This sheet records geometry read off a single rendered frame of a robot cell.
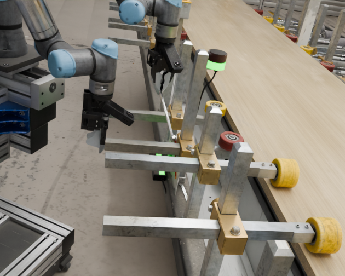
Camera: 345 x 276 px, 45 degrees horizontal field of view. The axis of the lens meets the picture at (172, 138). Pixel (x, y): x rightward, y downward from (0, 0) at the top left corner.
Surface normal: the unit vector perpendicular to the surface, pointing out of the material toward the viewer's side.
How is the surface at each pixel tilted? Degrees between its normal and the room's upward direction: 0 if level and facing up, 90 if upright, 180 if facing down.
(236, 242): 90
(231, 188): 90
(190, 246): 0
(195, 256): 0
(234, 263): 0
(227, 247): 90
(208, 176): 90
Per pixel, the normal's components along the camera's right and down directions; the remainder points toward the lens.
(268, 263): -0.98, -0.07
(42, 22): 0.54, 0.51
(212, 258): 0.12, 0.50
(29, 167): 0.15, -0.87
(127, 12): -0.10, 0.47
